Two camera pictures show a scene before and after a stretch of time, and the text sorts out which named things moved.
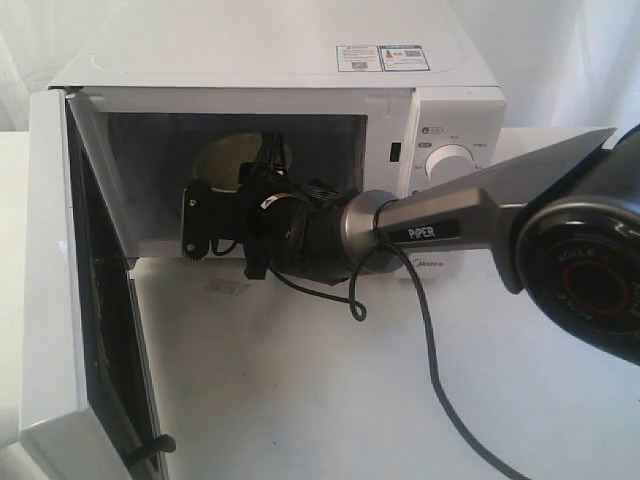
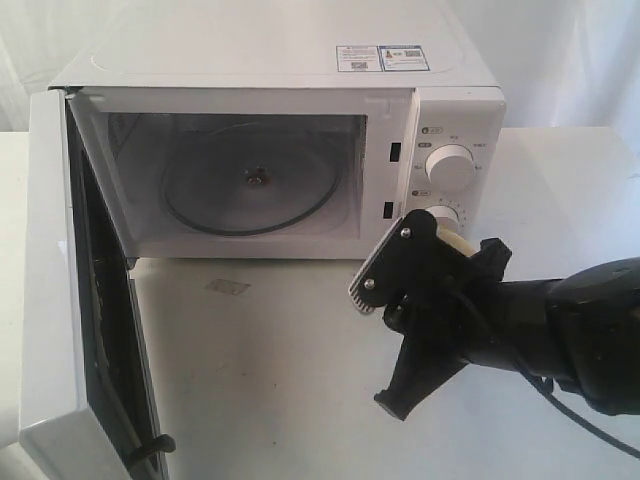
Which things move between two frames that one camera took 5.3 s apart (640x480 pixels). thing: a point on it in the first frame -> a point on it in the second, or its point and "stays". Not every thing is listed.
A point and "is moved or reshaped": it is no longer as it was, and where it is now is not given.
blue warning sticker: x=381 y=58 stays
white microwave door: x=87 y=404 stays
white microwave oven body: x=367 y=102 stays
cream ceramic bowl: x=219 y=162 is moved or reshaped
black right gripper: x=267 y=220 -> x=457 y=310
